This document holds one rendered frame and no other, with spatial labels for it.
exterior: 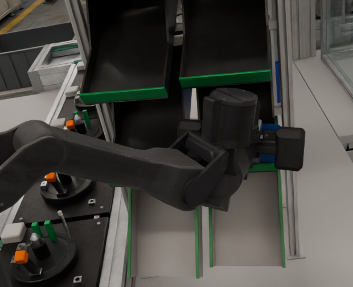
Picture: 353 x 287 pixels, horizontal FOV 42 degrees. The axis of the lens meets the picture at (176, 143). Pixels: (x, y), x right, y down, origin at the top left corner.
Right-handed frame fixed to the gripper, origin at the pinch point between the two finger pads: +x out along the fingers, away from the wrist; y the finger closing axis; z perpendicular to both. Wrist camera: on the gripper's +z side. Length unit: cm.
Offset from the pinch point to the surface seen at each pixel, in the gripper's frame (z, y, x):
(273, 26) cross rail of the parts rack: 15.7, -2.5, 8.5
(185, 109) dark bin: 2.2, 11.2, 4.1
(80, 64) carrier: -9, 86, 96
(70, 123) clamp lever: -14, 55, 36
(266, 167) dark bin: -5.2, -3.5, -0.3
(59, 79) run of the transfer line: -17, 101, 103
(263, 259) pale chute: -25.2, -3.2, 4.0
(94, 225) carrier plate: -29.0, 36.1, 12.0
